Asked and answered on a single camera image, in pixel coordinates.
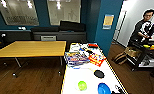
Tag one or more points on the white game box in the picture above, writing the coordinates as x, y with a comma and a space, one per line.
75, 47

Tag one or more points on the dark wall window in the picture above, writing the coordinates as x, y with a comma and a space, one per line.
64, 11
18, 11

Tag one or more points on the dark sofa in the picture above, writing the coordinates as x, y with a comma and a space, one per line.
71, 28

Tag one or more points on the small yellow object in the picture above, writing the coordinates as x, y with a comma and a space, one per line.
146, 46

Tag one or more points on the yellow wall notice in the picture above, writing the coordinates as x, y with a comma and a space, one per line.
108, 21

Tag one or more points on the person in dark shirt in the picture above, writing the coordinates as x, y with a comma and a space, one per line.
141, 30

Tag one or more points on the black wheeled cart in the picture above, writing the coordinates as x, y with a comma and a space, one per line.
148, 60

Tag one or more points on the small white-top table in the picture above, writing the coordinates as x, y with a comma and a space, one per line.
89, 81

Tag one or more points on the brown cardboard box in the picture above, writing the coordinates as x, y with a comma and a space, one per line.
132, 52

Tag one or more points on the brown floor bag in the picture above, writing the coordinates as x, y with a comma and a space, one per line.
119, 58

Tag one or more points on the flat red item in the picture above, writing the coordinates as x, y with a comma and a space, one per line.
92, 45

